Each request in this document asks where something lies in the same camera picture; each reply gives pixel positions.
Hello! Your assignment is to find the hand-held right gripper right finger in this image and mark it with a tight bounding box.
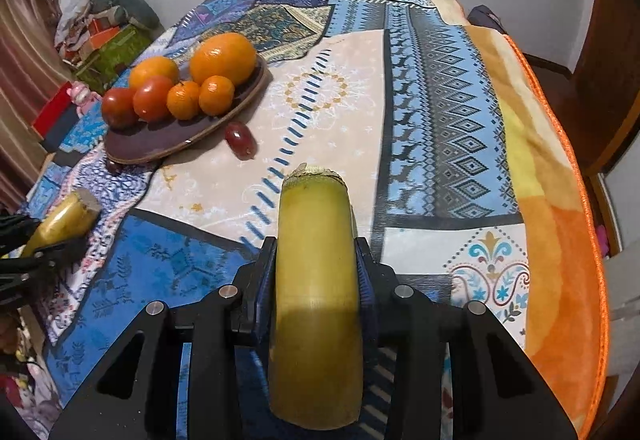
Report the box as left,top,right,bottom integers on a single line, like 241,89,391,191
354,236,578,440

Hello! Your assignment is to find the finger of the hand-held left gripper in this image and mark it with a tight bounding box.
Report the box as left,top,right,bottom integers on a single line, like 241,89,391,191
0,214,35,255
0,237,90,313

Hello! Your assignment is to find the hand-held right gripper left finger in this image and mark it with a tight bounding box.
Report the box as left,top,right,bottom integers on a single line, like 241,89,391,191
48,236,278,440

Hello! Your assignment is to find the dark purple plate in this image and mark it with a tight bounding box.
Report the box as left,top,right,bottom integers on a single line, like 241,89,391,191
103,55,268,166

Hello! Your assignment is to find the red tomato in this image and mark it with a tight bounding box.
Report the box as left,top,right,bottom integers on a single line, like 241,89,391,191
101,87,140,129
132,76,175,122

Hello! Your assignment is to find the small tangerine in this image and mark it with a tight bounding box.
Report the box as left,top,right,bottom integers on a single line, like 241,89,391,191
166,80,202,121
199,75,236,117

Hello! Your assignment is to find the orange with sticker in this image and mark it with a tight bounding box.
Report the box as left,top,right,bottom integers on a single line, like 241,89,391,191
128,56,180,91

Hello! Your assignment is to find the large orange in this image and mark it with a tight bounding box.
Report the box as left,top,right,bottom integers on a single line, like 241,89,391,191
189,32,258,87

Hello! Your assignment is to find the black box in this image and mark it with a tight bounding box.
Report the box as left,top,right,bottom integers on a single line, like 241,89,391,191
45,110,81,153

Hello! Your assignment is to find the red box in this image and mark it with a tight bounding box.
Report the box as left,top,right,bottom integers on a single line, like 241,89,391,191
32,81,76,133

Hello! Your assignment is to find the pink rabbit toy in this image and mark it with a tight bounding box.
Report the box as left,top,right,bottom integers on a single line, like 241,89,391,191
67,81,103,108

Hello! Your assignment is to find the brown striped curtain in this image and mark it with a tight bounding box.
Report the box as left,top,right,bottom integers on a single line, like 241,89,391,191
0,0,63,216

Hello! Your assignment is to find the small dark red grape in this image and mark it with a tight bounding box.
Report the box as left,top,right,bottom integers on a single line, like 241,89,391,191
225,121,258,157

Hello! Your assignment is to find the orange fleece blanket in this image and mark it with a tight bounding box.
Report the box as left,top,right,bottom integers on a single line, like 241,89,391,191
467,0,612,438

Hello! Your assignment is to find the green cardboard box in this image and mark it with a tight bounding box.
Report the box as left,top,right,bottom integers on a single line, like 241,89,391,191
75,28,153,91

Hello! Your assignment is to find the pile of clutter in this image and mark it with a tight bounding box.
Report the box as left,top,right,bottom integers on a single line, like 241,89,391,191
55,0,126,66

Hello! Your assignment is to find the blue patchwork blanket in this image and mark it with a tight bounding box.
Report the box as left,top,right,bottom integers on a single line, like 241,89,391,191
25,0,531,440

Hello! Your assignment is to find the orange box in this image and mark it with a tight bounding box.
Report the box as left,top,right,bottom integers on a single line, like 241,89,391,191
87,18,121,41

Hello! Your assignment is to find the grey plush pillow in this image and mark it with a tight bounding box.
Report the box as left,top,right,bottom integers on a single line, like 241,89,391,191
90,0,162,31

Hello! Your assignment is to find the dark grey cloth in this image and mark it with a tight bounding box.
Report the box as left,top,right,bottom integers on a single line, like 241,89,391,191
467,4,505,28

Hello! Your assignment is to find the wooden door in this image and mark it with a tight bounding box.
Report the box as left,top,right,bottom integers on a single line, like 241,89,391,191
570,0,640,176

